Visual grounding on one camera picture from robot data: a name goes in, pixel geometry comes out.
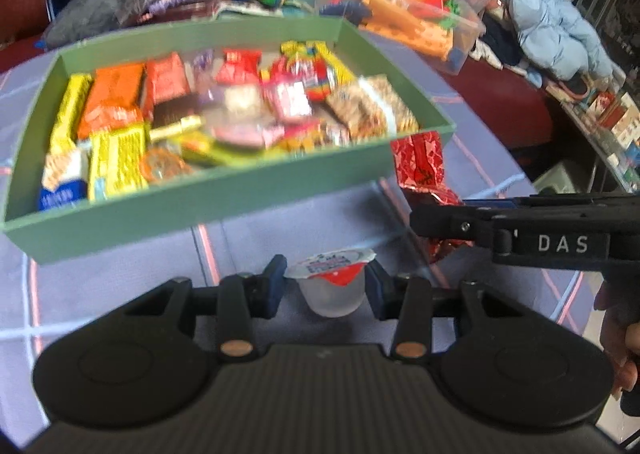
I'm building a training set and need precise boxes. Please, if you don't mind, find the green cardboard snack box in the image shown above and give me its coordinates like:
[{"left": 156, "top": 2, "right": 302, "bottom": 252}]
[{"left": 1, "top": 16, "right": 454, "bottom": 263}]

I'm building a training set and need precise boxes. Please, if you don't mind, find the red orange snack packet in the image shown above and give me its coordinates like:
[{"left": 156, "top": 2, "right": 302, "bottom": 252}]
[{"left": 141, "top": 52, "right": 190, "bottom": 120}]

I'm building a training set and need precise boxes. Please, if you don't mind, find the yellow snack bar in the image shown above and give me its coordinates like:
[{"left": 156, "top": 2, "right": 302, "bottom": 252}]
[{"left": 49, "top": 73, "right": 93, "bottom": 155}]

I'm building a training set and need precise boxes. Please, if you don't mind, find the clear jelly cup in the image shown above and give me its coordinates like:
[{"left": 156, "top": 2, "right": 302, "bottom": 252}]
[{"left": 285, "top": 248, "right": 376, "bottom": 318}]

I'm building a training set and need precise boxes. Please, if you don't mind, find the grey plastic bag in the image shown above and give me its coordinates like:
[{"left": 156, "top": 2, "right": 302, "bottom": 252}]
[{"left": 42, "top": 0, "right": 156, "bottom": 50}]

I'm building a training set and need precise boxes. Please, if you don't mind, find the light blue puffer jacket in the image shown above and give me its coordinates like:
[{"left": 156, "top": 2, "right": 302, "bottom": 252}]
[{"left": 502, "top": 0, "right": 613, "bottom": 81}]

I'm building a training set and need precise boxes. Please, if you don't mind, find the person right hand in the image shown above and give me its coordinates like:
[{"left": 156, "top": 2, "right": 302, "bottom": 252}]
[{"left": 593, "top": 281, "right": 639, "bottom": 400}]

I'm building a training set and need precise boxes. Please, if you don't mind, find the dark red leather sofa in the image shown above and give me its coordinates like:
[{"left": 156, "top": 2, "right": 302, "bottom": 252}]
[{"left": 1, "top": 0, "right": 560, "bottom": 151}]

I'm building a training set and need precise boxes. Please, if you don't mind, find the rainbow skittles packet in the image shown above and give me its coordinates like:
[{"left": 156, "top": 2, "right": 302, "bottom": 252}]
[{"left": 270, "top": 41, "right": 336, "bottom": 102}]

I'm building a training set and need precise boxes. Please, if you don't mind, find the yellow lemon candy box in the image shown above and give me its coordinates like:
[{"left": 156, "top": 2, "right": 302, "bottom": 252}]
[{"left": 88, "top": 123, "right": 148, "bottom": 201}]

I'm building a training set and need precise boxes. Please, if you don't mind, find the red foil snack packet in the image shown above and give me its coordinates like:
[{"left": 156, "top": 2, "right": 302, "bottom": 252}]
[{"left": 390, "top": 131, "right": 466, "bottom": 264}]

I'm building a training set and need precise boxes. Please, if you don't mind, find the granola bar pack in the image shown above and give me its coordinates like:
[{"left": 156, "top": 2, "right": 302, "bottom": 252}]
[{"left": 326, "top": 74, "right": 420, "bottom": 141}]

